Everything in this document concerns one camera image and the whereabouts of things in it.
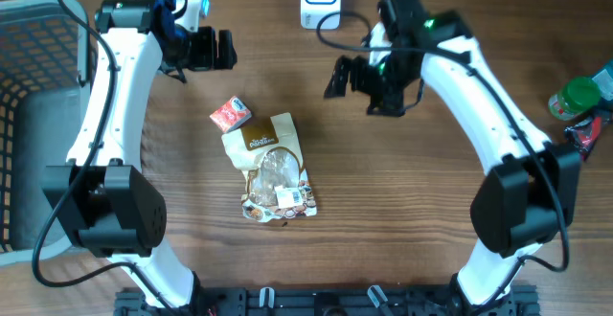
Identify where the red tissue pack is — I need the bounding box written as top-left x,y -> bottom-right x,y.
210,96 -> 252,133

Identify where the beige nut snack pouch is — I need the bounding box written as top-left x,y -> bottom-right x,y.
222,113 -> 318,223

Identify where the green lid jar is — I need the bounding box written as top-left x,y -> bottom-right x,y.
548,77 -> 601,121

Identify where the black orange hex wrench pack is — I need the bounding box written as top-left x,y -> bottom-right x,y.
564,108 -> 612,161

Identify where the blue mouthwash bottle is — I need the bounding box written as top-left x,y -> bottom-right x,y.
592,61 -> 613,111

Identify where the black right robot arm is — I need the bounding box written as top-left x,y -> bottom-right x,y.
325,0 -> 581,315

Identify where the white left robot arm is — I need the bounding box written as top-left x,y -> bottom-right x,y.
42,0 -> 238,315

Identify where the dark grey plastic basket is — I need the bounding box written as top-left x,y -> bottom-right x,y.
1,0 -> 96,266

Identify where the black camera cable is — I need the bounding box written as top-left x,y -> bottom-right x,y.
315,11 -> 571,316

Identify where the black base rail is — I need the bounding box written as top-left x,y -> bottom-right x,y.
113,285 -> 541,316

